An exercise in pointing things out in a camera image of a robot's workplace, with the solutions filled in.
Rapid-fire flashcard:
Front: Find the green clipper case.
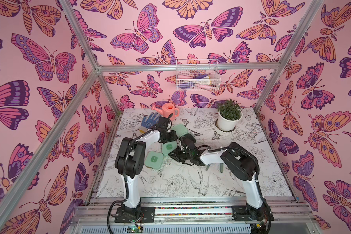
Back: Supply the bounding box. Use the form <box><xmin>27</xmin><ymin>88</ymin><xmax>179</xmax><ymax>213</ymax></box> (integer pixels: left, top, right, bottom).
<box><xmin>144</xmin><ymin>151</ymin><xmax>164</xmax><ymax>170</ymax></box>

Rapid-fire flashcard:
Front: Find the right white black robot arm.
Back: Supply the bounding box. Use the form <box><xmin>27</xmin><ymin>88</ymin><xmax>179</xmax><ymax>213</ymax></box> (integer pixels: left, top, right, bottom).
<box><xmin>168</xmin><ymin>134</ymin><xmax>274</xmax><ymax>224</ymax></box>

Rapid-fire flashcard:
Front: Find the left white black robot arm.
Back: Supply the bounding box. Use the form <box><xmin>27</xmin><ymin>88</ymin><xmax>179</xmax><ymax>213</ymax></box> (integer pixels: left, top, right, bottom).
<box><xmin>115</xmin><ymin>115</ymin><xmax>173</xmax><ymax>222</ymax></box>

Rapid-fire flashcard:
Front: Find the blue garden glove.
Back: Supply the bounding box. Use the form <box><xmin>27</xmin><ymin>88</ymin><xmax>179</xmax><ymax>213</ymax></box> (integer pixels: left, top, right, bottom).
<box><xmin>139</xmin><ymin>113</ymin><xmax>161</xmax><ymax>134</ymax></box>

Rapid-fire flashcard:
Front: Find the pink watering can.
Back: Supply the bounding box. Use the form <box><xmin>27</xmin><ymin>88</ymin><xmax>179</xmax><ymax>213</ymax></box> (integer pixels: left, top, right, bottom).
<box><xmin>151</xmin><ymin>103</ymin><xmax>180</xmax><ymax>121</ymax></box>

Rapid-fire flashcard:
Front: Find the potted green plant white pot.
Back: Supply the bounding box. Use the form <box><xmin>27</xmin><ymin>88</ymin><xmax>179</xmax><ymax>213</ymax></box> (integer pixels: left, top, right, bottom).
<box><xmin>216</xmin><ymin>99</ymin><xmax>242</xmax><ymax>132</ymax></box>

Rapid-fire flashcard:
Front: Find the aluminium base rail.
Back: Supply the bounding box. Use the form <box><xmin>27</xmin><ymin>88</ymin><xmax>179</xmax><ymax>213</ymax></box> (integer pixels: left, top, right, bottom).
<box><xmin>70</xmin><ymin>197</ymin><xmax>323</xmax><ymax>234</ymax></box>

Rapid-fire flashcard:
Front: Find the white wire wall basket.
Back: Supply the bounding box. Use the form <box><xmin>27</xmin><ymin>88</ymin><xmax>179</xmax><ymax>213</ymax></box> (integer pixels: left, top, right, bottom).
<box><xmin>175</xmin><ymin>58</ymin><xmax>221</xmax><ymax>92</ymax></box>

